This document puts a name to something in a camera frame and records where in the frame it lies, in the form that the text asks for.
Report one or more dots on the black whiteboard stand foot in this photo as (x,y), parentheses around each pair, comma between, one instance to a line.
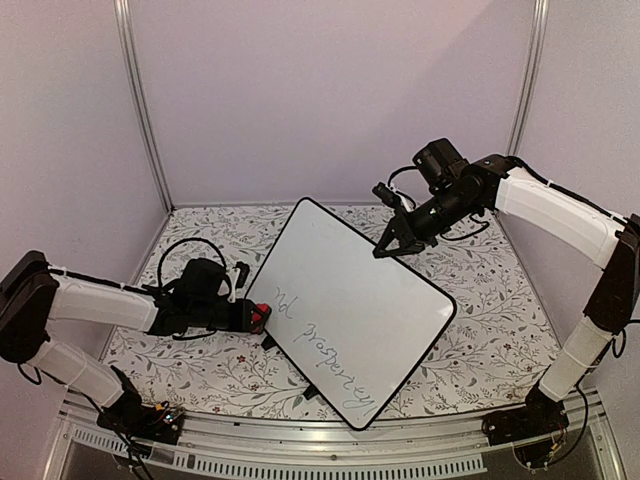
(268,343)

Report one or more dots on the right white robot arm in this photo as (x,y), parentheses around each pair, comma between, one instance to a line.
(506,184)

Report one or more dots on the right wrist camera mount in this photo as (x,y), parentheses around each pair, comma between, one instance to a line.
(392,197)

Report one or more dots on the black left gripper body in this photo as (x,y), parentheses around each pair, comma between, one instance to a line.
(238,323)

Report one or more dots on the aluminium front rail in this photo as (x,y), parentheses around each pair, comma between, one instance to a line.
(225,447)

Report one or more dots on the left aluminium frame post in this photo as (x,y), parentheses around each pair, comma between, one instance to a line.
(124,23)

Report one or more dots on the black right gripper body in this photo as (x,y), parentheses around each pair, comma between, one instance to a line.
(427,227)

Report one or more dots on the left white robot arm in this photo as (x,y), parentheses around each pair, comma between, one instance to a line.
(34,293)

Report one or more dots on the right aluminium frame post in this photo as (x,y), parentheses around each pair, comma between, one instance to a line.
(531,71)

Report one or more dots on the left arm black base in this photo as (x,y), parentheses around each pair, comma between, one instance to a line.
(129,417)

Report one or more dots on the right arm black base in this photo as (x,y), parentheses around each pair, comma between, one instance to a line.
(540,424)

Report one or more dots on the white whiteboard black frame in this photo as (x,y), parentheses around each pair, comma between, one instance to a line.
(355,327)

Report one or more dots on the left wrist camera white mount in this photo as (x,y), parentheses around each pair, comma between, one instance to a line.
(238,276)

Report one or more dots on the aluminium frame post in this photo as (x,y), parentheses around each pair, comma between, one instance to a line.
(531,71)
(124,23)

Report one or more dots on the red whiteboard eraser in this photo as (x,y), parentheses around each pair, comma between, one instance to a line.
(259,316)

